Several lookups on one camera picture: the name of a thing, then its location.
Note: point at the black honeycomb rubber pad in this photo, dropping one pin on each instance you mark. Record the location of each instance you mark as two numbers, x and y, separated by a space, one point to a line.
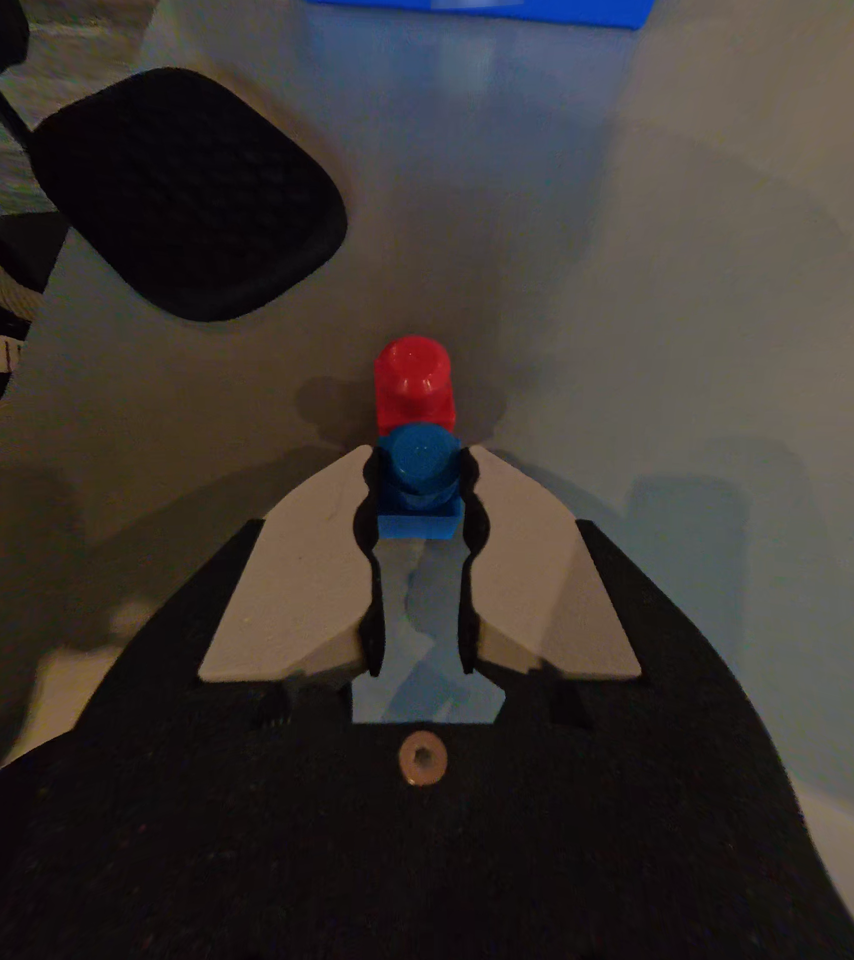
187 195

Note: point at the blue bin with white label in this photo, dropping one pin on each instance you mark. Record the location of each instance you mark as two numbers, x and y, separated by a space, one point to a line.
547 12

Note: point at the blue mega block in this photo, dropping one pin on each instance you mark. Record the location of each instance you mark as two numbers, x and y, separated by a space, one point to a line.
420 473

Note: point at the red single-stud mega block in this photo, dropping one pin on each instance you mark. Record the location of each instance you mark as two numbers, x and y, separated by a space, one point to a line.
415 383

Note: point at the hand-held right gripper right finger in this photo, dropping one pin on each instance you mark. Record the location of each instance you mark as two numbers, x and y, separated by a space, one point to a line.
547 600

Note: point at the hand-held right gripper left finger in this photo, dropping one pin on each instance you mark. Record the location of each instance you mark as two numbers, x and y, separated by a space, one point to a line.
292 600

